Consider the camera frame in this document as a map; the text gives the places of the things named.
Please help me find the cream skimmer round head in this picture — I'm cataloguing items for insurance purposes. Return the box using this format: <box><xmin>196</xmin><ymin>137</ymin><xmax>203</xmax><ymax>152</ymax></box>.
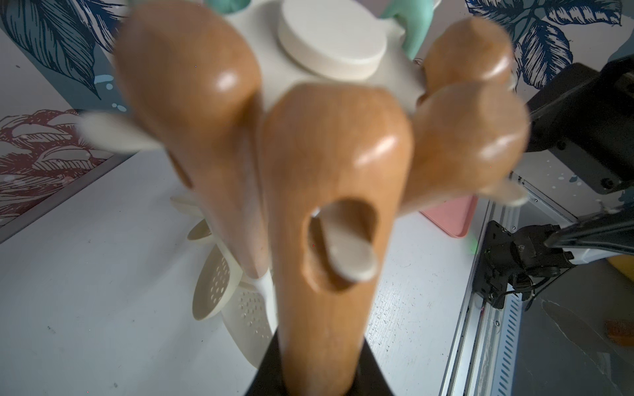
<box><xmin>400</xmin><ymin>82</ymin><xmax>531</xmax><ymax>215</ymax></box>

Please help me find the cream utensil rack stand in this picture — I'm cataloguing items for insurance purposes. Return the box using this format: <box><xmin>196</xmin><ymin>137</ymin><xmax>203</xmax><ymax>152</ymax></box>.
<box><xmin>77</xmin><ymin>0</ymin><xmax>531</xmax><ymax>284</ymax></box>

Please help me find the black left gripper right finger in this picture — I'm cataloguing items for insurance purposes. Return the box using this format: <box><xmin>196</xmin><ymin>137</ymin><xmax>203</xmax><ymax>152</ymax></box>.
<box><xmin>350</xmin><ymin>341</ymin><xmax>393</xmax><ymax>396</ymax></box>

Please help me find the pink tray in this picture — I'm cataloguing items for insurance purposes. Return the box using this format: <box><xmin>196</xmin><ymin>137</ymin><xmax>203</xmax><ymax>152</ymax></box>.
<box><xmin>420</xmin><ymin>196</ymin><xmax>478</xmax><ymax>239</ymax></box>

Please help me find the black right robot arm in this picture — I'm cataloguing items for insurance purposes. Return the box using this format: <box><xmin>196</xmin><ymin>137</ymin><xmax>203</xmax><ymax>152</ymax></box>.
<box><xmin>472</xmin><ymin>56</ymin><xmax>633</xmax><ymax>310</ymax></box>

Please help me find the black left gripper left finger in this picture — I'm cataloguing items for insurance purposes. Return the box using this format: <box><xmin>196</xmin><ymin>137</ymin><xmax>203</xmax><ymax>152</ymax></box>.
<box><xmin>244</xmin><ymin>332</ymin><xmax>285</xmax><ymax>396</ymax></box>

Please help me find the mint handle cream skimmer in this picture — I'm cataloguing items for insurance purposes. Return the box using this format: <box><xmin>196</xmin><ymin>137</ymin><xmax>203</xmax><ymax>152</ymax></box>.
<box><xmin>380</xmin><ymin>0</ymin><xmax>440</xmax><ymax>60</ymax></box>

